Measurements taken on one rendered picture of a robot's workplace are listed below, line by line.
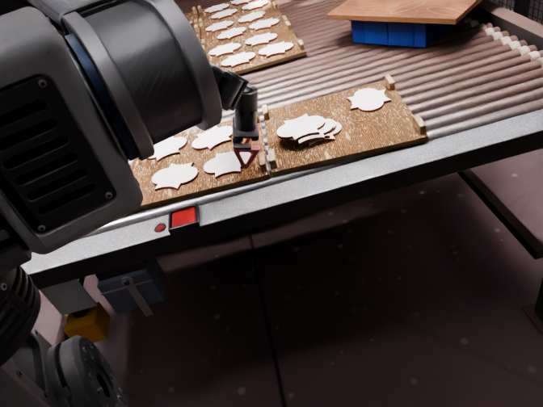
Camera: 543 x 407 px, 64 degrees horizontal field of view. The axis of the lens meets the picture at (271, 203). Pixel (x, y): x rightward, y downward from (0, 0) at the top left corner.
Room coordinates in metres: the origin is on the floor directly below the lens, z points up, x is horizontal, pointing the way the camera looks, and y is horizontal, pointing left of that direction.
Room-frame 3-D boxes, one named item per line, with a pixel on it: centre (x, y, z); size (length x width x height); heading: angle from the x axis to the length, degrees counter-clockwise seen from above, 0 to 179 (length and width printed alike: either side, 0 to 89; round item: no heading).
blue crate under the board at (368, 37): (1.64, -0.69, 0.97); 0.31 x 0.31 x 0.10; 39
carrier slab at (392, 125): (1.09, -0.24, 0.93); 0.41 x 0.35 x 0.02; 84
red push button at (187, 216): (0.87, 0.22, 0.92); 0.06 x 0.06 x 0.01; 89
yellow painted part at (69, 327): (0.87, 0.60, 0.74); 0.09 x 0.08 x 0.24; 89
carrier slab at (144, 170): (1.13, 0.18, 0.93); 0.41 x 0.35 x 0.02; 86
